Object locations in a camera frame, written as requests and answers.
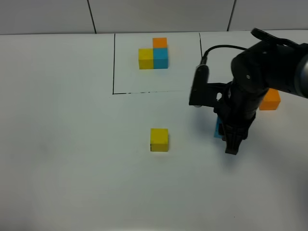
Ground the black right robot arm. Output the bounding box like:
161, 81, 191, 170
214, 28, 308, 155

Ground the yellow wooden cube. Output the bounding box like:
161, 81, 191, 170
150, 128, 169, 152

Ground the template blue cube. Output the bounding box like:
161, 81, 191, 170
153, 48, 168, 69

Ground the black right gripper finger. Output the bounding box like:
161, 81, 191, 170
224, 125, 244, 154

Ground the template yellow cube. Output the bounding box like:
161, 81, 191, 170
138, 48, 154, 69

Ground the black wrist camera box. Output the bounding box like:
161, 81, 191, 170
189, 64, 227, 108

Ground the blue wooden cube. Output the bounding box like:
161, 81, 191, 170
214, 117, 222, 139

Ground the template orange cube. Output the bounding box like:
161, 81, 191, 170
153, 38, 167, 48

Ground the orange wooden cube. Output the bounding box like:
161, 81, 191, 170
259, 89, 281, 111

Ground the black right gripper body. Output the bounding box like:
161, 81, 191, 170
214, 81, 269, 140

